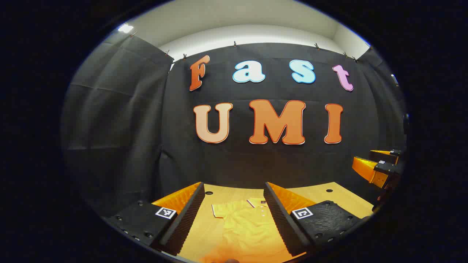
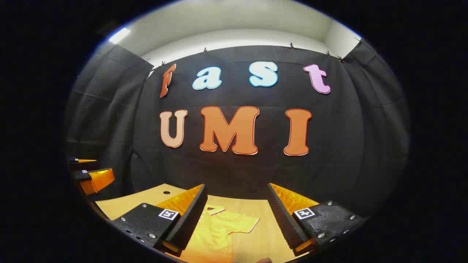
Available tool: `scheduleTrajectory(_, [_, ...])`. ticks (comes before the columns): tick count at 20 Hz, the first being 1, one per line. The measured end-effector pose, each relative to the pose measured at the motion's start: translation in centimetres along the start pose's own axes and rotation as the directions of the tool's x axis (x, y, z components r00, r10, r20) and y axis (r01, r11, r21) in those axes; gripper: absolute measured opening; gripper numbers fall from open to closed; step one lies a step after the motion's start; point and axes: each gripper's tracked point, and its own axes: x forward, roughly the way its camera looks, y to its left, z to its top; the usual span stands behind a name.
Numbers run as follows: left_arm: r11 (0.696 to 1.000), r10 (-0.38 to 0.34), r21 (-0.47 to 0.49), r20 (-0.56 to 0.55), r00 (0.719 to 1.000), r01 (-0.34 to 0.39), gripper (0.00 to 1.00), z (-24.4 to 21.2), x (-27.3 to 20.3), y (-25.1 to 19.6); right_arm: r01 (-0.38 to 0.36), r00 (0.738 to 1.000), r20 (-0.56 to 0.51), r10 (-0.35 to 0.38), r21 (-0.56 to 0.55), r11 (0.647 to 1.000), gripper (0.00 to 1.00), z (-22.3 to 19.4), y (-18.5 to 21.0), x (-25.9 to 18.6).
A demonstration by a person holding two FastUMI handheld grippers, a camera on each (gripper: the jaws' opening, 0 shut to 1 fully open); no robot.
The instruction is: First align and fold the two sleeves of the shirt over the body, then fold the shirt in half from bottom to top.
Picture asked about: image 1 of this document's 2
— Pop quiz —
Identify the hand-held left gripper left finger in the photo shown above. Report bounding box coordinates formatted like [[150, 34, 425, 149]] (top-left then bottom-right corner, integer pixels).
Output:
[[104, 182, 206, 256]]

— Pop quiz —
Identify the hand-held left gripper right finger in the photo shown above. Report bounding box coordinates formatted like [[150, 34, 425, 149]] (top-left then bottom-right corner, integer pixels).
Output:
[[263, 182, 364, 257]]

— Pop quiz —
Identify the orange polo T-shirt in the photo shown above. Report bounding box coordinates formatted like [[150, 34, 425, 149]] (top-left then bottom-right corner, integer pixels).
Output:
[[199, 197, 307, 263]]

